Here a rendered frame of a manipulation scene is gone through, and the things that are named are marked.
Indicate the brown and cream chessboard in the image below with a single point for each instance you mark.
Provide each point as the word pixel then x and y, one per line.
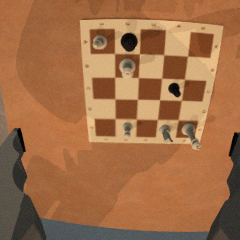
pixel 167 52

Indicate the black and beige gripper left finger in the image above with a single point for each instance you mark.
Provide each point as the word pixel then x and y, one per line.
pixel 19 219

